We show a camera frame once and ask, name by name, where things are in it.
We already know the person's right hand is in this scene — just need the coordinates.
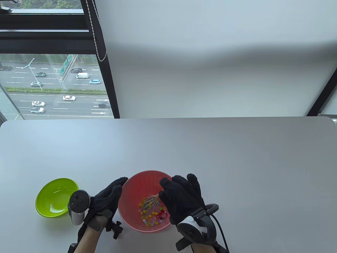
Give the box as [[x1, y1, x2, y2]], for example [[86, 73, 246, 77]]
[[158, 173, 206, 226]]

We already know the person's left hand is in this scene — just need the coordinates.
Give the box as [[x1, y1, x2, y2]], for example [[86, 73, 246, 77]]
[[78, 177, 129, 237]]

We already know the teal whisk with wooden handle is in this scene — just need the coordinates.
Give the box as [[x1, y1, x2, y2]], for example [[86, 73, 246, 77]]
[[142, 194, 162, 212]]

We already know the pile of plastic decorations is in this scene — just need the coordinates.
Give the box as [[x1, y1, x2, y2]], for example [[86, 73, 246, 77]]
[[140, 198, 169, 227]]

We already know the pink salad bowl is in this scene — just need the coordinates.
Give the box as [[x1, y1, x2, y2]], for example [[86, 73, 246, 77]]
[[118, 170, 175, 233]]

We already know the small green plastic bowl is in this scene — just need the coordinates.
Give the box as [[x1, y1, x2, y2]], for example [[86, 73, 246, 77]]
[[35, 178, 79, 218]]

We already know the person's right forearm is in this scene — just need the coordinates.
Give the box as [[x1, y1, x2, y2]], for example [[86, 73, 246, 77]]
[[192, 244, 214, 253]]

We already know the person's left forearm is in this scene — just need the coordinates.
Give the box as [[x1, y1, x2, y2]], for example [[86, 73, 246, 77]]
[[71, 225, 102, 253]]

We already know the left wrist tracking controller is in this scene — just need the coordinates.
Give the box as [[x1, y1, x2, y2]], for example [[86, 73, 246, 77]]
[[67, 190, 91, 225]]

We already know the wrist tracking controller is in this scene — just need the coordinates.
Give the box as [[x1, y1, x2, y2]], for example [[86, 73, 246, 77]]
[[176, 204, 219, 251], [67, 190, 91, 225]]

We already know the right wrist tracking controller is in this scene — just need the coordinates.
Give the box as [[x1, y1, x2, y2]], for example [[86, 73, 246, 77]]
[[176, 204, 219, 251]]

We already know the white roller blind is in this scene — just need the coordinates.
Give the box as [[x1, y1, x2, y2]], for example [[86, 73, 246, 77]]
[[95, 0, 337, 119]]

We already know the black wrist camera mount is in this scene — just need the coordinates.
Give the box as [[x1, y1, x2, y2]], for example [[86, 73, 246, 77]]
[[105, 221, 123, 240]]

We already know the black cable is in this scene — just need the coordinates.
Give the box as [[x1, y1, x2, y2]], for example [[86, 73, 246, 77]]
[[211, 214, 230, 253]]

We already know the white beaded blind cord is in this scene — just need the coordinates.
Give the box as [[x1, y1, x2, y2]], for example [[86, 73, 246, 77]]
[[86, 0, 108, 62]]

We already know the black window frame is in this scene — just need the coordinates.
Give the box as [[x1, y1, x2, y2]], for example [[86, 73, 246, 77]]
[[0, 0, 121, 120]]

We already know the black slanted window post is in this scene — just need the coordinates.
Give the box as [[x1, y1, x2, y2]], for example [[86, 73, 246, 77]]
[[307, 76, 337, 116]]

